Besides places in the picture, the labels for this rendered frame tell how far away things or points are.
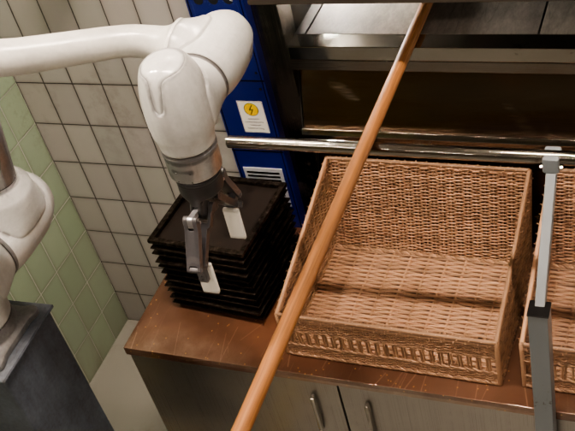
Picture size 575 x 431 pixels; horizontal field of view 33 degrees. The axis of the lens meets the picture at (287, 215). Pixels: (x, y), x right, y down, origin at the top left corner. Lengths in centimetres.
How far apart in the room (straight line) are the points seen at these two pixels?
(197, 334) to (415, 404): 62
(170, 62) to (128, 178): 160
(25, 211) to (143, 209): 100
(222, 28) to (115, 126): 135
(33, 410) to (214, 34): 103
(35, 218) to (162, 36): 70
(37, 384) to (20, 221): 37
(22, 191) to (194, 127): 74
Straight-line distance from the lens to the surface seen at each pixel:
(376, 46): 236
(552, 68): 229
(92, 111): 288
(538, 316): 195
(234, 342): 254
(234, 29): 157
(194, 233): 155
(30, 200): 213
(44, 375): 224
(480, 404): 231
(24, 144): 300
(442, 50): 232
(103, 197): 312
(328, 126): 252
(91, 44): 161
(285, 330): 167
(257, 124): 259
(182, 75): 142
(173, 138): 145
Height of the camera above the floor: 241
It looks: 40 degrees down
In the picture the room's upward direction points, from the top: 16 degrees counter-clockwise
